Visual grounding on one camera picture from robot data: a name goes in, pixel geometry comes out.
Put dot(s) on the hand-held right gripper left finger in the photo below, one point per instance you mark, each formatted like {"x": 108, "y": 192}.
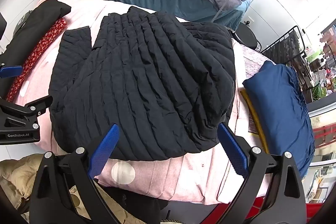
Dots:
{"x": 104, "y": 150}

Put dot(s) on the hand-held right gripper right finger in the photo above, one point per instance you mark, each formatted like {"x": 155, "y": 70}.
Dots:
{"x": 233, "y": 151}

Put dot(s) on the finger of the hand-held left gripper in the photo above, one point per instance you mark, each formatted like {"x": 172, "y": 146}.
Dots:
{"x": 11, "y": 71}
{"x": 34, "y": 108}

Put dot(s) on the black quilted jacket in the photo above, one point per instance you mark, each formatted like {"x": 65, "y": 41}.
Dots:
{"x": 147, "y": 82}

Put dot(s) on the red floral cloth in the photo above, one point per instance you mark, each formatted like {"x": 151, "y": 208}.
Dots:
{"x": 39, "y": 53}

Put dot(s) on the mustard yellow cloth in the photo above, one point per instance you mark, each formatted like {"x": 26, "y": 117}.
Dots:
{"x": 256, "y": 119}

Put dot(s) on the beige crumpled cloth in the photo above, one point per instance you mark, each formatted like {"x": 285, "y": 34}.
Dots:
{"x": 15, "y": 176}

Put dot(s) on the black folded cloth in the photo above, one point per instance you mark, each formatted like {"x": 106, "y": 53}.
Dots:
{"x": 39, "y": 19}

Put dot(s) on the pink dotted blanket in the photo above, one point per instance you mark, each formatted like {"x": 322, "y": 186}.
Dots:
{"x": 157, "y": 176}

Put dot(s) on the navy blue folded cloth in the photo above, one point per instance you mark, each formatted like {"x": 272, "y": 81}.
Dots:
{"x": 283, "y": 113}

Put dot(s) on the green plant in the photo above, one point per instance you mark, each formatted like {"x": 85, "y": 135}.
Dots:
{"x": 320, "y": 91}

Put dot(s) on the black round stool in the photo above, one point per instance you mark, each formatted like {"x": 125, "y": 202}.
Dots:
{"x": 245, "y": 35}

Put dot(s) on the white wall socket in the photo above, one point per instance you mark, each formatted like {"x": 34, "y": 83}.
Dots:
{"x": 248, "y": 22}

